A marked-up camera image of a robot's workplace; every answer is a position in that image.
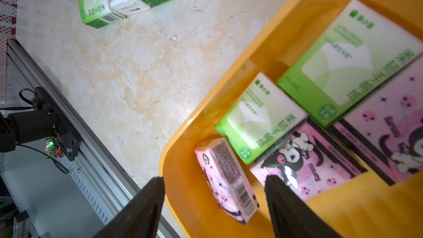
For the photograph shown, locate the pink tissue pack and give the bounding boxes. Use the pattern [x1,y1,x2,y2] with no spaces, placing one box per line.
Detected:
[250,118,367,201]
[195,138,260,225]
[329,55,423,186]

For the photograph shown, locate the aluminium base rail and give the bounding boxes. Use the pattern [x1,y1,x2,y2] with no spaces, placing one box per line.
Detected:
[0,37,181,238]

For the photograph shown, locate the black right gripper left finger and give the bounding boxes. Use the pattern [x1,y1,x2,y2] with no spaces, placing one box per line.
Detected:
[95,177,165,238]

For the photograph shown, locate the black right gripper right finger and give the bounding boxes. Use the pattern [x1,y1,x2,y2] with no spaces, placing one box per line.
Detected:
[264,175,340,238]

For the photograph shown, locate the yellow storage tray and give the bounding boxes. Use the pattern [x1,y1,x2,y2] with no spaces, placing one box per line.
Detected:
[159,0,423,238]

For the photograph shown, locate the pink tissue pack bottom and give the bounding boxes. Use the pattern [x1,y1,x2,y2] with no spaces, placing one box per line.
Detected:
[250,118,367,201]

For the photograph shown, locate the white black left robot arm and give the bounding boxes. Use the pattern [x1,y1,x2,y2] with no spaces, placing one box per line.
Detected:
[1,87,82,162]

